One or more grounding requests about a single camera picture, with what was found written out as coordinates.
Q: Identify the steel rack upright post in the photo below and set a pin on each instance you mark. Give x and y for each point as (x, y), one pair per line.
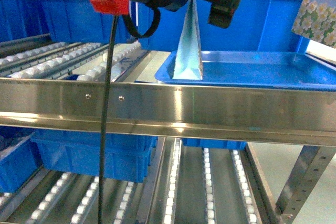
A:
(307, 170)

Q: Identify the shallow blue plastic tray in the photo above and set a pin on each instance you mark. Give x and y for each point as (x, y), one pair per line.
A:
(256, 69)

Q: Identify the blue crate upper left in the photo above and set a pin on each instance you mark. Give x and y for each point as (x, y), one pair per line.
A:
(76, 21)

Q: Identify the flower gift bag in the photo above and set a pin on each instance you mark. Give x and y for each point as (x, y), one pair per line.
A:
(315, 20)
(188, 61)

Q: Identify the stacked blue crates lower shelf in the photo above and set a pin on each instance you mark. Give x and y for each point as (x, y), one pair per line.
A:
(127, 157)

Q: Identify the steel shelf front rail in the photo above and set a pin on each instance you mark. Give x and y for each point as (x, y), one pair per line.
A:
(254, 115)

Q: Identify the small blue crate lower right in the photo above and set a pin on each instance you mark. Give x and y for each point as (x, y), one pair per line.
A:
(220, 144)

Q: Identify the blue crate lower left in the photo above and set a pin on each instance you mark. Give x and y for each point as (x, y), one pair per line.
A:
(20, 157)

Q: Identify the large blue crate behind tray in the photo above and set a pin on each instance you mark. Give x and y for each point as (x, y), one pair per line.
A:
(257, 25)

